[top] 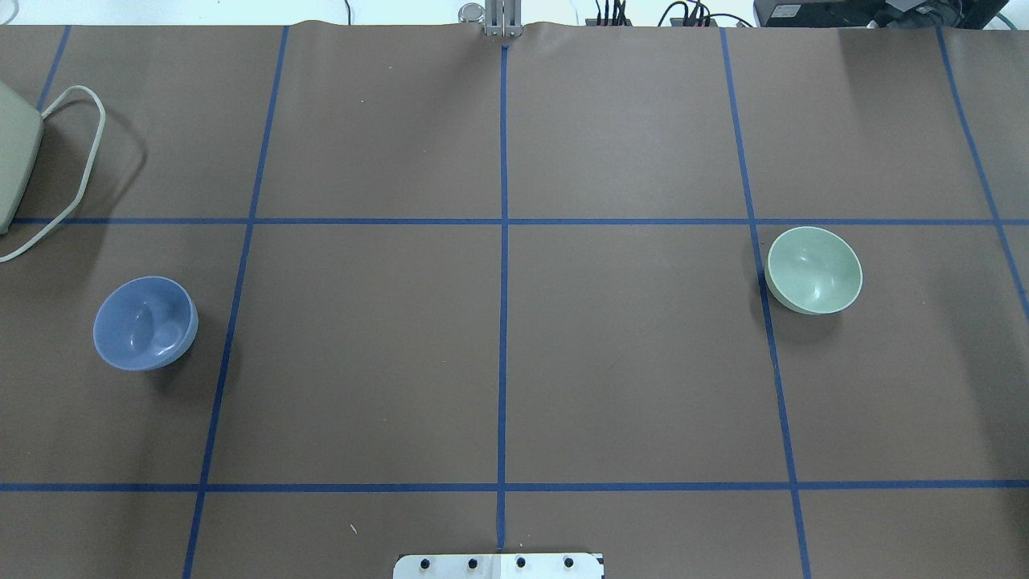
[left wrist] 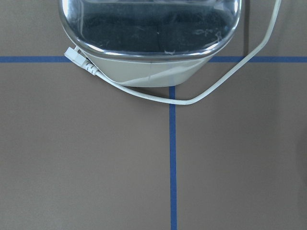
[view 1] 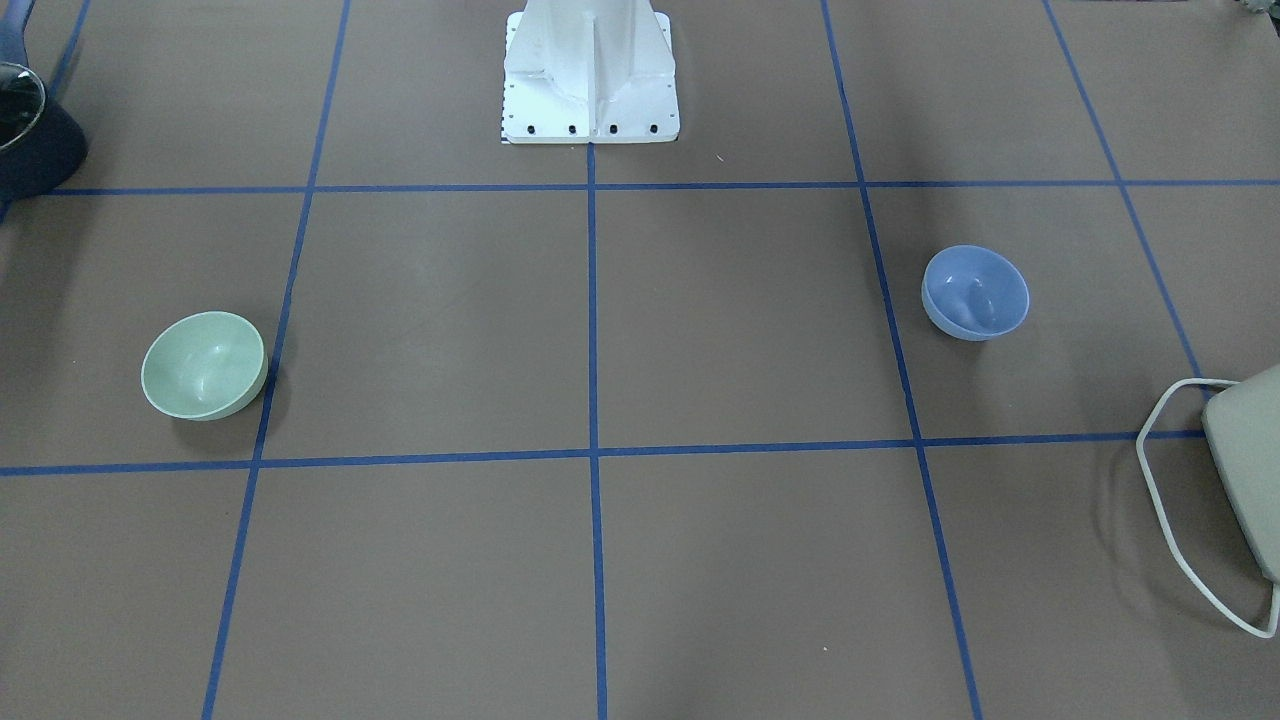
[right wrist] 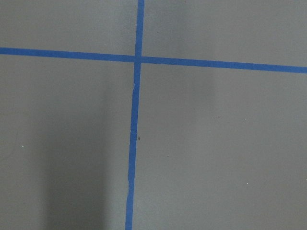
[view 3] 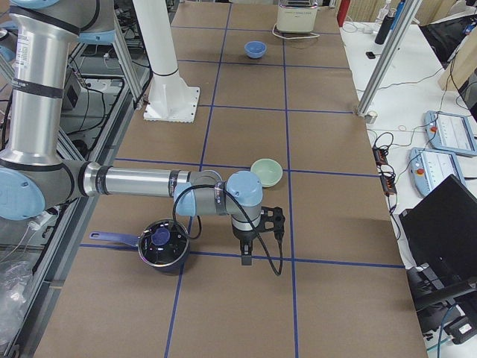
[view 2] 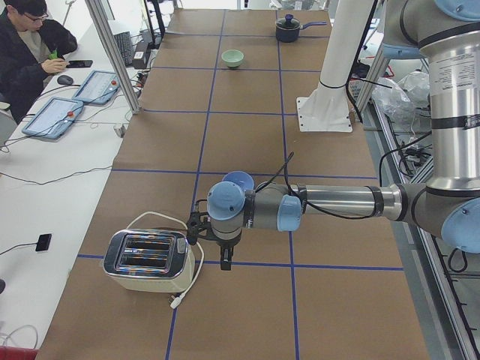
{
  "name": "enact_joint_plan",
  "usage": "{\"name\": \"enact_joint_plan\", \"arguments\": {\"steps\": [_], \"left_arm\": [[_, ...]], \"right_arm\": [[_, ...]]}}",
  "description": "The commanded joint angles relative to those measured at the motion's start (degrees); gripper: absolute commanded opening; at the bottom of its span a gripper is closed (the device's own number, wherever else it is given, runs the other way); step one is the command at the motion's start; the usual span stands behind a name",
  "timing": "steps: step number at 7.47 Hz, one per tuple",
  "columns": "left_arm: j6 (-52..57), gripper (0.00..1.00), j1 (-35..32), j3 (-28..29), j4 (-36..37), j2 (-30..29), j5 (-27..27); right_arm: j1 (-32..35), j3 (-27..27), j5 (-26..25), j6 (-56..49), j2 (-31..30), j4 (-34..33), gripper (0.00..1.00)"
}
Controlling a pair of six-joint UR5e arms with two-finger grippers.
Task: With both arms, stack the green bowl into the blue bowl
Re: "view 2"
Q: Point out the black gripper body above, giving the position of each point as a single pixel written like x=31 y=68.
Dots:
x=226 y=244

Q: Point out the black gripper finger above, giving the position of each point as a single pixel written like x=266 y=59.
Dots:
x=226 y=255

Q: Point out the blue bowl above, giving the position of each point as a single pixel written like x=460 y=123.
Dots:
x=240 y=178

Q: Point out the green bowl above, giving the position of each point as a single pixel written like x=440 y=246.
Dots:
x=232 y=58

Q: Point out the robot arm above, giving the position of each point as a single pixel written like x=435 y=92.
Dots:
x=447 y=205

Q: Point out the cream chrome toaster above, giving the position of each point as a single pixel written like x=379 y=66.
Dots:
x=150 y=260

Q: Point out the small black box on desk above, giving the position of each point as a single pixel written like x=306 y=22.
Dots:
x=43 y=242

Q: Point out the blue teach pendant far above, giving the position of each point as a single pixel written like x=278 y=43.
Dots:
x=98 y=88

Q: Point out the blue teach pendant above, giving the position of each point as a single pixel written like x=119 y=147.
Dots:
x=54 y=118
x=98 y=88

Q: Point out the blue teach pendant near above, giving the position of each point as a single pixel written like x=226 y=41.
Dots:
x=54 y=118

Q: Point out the dark blue saucepan with lid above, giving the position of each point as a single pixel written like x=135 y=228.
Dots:
x=287 y=28

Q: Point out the clear plastic bag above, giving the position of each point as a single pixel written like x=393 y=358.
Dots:
x=404 y=101

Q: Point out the black keyboard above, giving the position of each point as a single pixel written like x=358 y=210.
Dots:
x=125 y=47

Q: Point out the black computer mouse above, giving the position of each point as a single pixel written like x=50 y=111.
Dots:
x=65 y=80

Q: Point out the black smartphone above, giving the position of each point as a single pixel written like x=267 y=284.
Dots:
x=80 y=64

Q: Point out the seated person in black jacket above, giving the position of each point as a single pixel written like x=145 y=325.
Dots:
x=32 y=50

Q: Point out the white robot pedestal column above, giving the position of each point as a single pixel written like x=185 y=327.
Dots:
x=326 y=109

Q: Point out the aluminium frame post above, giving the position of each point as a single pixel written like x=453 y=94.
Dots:
x=101 y=23

